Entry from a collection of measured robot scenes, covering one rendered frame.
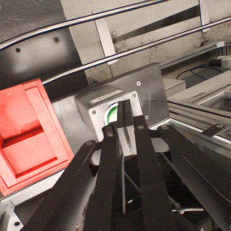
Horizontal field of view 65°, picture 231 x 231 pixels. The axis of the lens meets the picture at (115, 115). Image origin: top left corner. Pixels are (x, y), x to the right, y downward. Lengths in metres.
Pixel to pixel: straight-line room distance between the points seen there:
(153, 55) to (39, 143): 1.30
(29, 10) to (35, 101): 0.35
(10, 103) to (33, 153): 0.09
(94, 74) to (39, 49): 0.77
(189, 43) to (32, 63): 1.40
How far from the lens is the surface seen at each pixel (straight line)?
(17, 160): 0.35
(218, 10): 2.01
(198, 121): 0.44
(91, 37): 1.33
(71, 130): 0.38
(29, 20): 0.60
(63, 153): 0.33
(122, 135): 0.16
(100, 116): 0.26
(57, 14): 0.61
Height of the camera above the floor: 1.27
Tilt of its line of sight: 63 degrees down
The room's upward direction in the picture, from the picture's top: 122 degrees clockwise
